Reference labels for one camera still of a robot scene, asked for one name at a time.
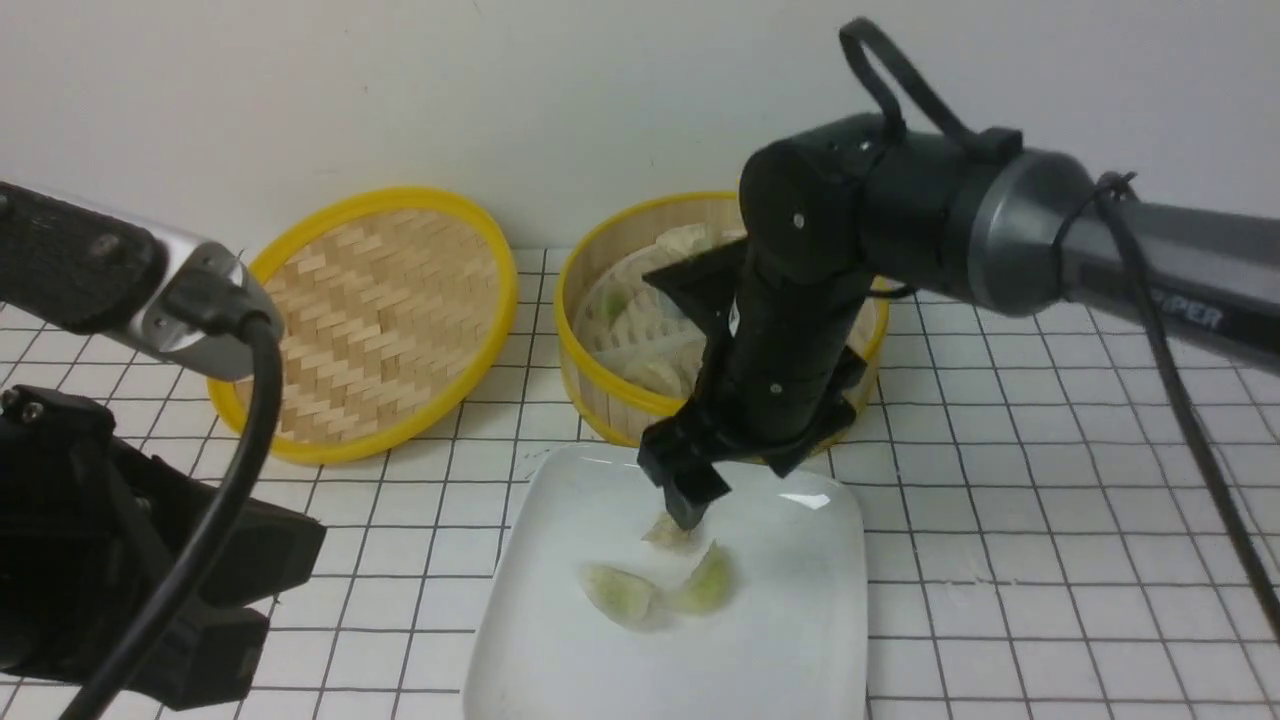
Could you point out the white black grid tablecloth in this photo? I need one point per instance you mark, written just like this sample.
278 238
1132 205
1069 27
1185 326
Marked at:
1040 544

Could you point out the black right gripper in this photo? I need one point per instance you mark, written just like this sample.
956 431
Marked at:
773 376

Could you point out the yellow rimmed bamboo steamer basket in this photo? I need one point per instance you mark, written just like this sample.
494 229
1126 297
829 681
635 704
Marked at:
616 410

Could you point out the pale dumpling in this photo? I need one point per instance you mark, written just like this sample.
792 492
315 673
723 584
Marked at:
666 535

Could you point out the white steamer liner cloth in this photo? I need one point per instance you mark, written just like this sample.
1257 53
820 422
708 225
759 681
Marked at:
636 332

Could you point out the woven bamboo steamer lid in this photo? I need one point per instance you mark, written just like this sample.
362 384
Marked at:
396 303

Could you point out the white square plate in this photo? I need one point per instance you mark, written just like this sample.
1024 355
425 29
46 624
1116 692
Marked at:
763 615

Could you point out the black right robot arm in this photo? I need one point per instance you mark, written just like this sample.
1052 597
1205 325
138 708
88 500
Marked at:
831 210

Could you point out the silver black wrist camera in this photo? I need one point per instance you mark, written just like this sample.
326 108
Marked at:
169 294

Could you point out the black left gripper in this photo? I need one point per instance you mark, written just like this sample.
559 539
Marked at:
91 525

